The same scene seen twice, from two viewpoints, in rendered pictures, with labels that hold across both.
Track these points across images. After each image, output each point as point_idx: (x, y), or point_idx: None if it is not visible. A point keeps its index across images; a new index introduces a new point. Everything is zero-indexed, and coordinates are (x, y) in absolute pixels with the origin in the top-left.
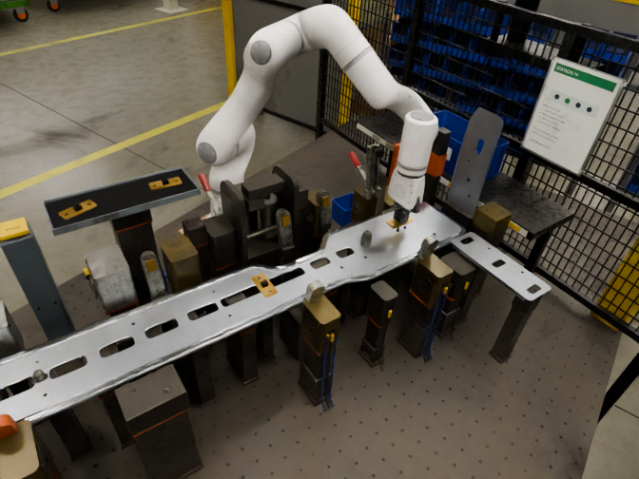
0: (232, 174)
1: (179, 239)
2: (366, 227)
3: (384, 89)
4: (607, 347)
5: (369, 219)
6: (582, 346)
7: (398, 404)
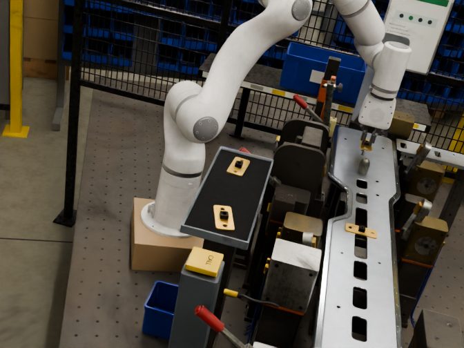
0: (200, 149)
1: (289, 216)
2: (343, 159)
3: (382, 27)
4: None
5: (335, 152)
6: (463, 204)
7: (440, 294)
